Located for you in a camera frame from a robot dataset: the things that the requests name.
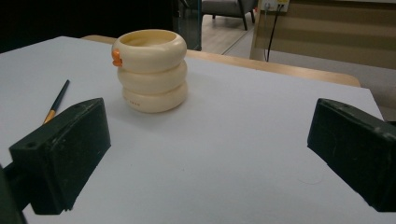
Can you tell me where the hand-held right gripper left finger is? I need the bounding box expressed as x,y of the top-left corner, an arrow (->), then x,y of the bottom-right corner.
8,97 -> 112,217

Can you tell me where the wall power socket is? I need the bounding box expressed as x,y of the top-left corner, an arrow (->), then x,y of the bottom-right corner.
261,0 -> 290,13

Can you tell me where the cream ringed pen holder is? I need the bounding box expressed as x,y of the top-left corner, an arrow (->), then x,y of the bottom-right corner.
111,29 -> 190,114

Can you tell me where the black power cable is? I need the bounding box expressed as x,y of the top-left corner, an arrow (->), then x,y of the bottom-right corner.
266,4 -> 285,63

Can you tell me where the dark pencil with orange end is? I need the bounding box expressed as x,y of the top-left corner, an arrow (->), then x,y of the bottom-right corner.
42,79 -> 71,125

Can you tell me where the grey armchair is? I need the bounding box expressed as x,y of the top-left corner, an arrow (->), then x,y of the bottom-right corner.
201,0 -> 259,32

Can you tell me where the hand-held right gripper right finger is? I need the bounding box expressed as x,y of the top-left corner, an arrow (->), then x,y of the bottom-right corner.
306,98 -> 396,213

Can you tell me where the pale blue power cable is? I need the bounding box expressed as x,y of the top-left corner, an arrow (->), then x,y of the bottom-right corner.
262,4 -> 271,62

